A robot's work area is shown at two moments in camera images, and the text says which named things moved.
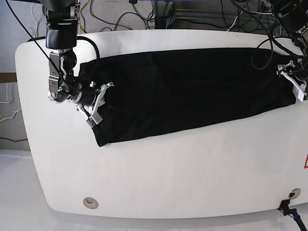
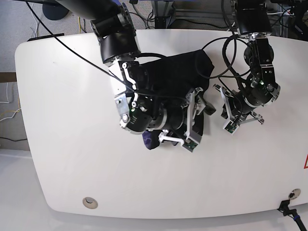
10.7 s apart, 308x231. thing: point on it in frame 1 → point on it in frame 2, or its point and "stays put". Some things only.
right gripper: x=90 y=110 → x=180 y=119
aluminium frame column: x=162 y=10 stays put
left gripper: x=300 y=74 → x=237 y=109
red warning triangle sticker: x=306 y=162 stays put
